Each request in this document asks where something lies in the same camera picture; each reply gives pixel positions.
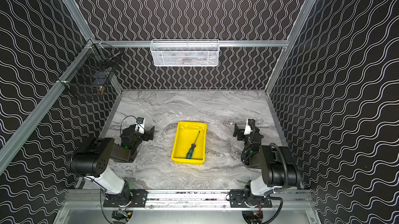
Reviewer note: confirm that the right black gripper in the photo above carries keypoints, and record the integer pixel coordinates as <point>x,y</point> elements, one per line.
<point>242,131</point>

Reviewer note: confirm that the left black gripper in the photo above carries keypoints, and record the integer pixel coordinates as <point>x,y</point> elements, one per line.
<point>146,132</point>

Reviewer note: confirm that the green handled screwdriver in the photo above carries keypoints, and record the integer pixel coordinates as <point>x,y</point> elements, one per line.
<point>192,148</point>

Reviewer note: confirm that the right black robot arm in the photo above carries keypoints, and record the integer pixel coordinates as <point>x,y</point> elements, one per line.
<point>278,170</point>

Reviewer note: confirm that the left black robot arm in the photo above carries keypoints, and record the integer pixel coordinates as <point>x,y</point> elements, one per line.
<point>91,159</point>

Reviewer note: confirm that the yellow plastic bin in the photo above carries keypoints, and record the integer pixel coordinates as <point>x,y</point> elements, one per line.
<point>185,136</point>

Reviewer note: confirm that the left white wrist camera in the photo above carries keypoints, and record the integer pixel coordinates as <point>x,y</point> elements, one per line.
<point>140,125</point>

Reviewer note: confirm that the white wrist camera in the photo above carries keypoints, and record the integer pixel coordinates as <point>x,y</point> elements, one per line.
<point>249,127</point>
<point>140,125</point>

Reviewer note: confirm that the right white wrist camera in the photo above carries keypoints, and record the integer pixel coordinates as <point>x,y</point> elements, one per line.
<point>249,127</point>

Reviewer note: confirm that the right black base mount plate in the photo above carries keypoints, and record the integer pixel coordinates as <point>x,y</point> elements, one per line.
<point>244,199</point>

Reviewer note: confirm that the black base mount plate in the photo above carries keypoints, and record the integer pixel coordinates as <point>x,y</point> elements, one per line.
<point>244,199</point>
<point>136,198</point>

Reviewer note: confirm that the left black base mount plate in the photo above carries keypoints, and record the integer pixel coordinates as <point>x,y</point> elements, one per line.
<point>136,198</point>

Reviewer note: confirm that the aluminium front rail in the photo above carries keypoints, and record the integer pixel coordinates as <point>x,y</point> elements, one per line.
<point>162,200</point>

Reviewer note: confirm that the white mesh wall basket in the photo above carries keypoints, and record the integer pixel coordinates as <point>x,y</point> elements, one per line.
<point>185,52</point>

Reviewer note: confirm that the black wire wall basket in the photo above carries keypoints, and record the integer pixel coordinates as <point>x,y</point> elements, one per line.
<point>91,79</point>

